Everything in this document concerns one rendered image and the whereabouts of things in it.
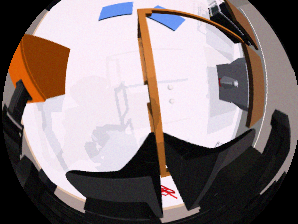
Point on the blue flat square tile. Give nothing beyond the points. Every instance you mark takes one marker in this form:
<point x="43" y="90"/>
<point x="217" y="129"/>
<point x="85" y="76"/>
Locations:
<point x="170" y="21"/>
<point x="116" y="10"/>

